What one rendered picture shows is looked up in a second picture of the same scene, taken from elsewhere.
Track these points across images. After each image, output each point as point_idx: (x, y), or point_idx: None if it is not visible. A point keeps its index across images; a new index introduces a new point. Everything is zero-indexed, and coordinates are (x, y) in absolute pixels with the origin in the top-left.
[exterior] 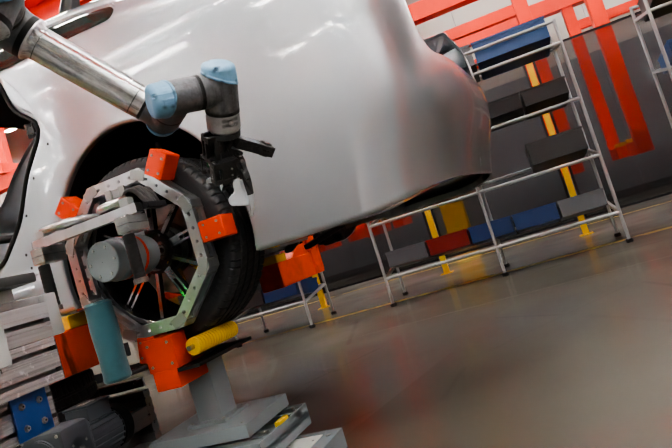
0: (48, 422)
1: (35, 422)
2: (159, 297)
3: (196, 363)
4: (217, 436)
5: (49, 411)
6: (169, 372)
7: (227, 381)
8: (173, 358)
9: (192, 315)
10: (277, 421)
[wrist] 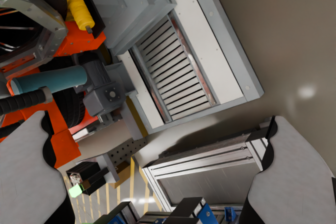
0: (207, 209)
1: (210, 221)
2: (10, 27)
3: (101, 27)
4: (137, 19)
5: (203, 211)
6: (92, 43)
7: None
8: (86, 40)
9: (58, 18)
10: None
